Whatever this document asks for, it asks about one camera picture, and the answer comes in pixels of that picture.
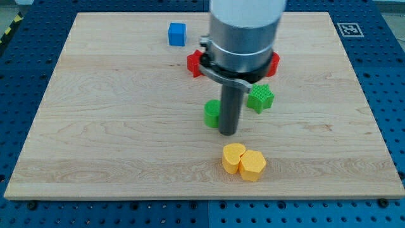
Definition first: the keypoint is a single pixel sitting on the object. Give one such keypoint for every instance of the green cylinder block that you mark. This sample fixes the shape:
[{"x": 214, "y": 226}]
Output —
[{"x": 212, "y": 113}]

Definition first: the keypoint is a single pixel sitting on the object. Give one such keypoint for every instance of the blue cube block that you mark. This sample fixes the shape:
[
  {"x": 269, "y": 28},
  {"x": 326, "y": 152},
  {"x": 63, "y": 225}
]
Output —
[{"x": 177, "y": 34}]

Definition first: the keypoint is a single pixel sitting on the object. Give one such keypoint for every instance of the yellow hexagon block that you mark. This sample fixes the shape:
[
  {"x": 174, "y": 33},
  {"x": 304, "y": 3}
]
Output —
[{"x": 252, "y": 165}]

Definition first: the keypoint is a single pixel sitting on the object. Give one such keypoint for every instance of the red round block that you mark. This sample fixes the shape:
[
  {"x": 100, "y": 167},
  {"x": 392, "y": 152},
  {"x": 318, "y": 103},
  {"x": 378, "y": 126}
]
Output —
[{"x": 275, "y": 59}]

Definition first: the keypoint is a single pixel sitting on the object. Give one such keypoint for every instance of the green star block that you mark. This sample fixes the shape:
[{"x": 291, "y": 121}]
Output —
[{"x": 260, "y": 98}]

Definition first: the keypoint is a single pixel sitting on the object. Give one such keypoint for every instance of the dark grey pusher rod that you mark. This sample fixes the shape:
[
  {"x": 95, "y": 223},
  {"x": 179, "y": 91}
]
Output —
[{"x": 230, "y": 107}]

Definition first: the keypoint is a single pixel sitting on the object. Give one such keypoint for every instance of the light wooden board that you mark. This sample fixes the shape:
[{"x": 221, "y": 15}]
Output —
[{"x": 122, "y": 119}]

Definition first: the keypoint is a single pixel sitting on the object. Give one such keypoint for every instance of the red star block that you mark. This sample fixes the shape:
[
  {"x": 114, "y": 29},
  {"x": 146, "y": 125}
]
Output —
[{"x": 193, "y": 63}]

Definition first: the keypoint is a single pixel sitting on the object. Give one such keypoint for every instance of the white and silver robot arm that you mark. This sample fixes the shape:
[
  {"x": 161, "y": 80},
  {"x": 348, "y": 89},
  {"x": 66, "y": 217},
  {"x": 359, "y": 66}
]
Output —
[{"x": 239, "y": 43}]

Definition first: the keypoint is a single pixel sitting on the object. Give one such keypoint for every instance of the black yellow hazard tape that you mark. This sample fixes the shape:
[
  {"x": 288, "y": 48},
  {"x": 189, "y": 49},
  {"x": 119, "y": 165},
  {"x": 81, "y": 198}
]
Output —
[{"x": 11, "y": 29}]

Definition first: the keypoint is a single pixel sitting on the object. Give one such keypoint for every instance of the white fiducial marker tag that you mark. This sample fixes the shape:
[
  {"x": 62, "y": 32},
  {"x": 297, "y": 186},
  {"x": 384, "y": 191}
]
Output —
[{"x": 350, "y": 29}]

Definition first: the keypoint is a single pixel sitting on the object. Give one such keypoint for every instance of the yellow heart block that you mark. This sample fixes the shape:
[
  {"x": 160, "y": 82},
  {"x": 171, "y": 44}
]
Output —
[{"x": 231, "y": 157}]

